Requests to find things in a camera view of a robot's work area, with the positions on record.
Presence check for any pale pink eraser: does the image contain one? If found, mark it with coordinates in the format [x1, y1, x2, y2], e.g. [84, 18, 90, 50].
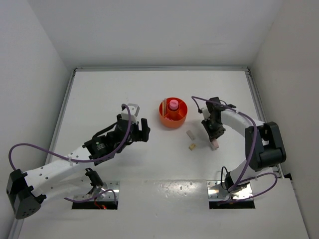
[210, 140, 219, 150]

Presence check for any pink capped clear tube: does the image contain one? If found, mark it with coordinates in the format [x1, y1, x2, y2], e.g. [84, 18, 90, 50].
[169, 99, 179, 111]

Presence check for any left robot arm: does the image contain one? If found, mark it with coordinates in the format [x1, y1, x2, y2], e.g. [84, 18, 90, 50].
[6, 115, 151, 220]

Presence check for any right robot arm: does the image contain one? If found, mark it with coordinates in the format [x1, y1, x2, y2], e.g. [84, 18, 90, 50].
[198, 97, 287, 192]

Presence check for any grey eraser block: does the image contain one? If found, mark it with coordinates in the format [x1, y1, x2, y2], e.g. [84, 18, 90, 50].
[186, 130, 195, 140]

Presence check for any small yellow eraser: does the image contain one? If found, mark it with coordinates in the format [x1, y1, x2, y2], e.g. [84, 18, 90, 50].
[189, 143, 196, 150]

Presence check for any orange round desk organizer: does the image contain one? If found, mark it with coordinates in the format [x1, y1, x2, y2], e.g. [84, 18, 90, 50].
[159, 97, 188, 129]

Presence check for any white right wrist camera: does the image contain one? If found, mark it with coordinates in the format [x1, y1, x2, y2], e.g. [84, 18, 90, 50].
[200, 107, 210, 120]

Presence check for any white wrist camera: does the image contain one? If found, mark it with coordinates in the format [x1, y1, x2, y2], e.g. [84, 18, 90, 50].
[200, 107, 210, 120]
[121, 104, 140, 124]

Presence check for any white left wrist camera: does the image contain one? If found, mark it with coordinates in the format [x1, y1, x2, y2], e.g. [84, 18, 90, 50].
[121, 104, 140, 124]

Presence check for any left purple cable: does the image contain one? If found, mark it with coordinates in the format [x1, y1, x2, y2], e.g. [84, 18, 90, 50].
[8, 104, 132, 203]

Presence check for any purple cable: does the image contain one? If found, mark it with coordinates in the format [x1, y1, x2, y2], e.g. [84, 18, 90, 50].
[191, 96, 279, 204]
[8, 104, 132, 203]

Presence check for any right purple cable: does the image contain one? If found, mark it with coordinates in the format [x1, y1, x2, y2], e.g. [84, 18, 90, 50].
[191, 96, 279, 204]

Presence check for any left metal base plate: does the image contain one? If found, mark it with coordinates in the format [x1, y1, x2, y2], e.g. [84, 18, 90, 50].
[94, 180, 120, 201]

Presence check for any metal base plate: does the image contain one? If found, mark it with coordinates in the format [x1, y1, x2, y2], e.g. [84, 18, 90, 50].
[94, 180, 120, 201]
[206, 180, 253, 202]

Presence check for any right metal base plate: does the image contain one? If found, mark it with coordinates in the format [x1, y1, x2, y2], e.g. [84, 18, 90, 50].
[206, 180, 253, 202]

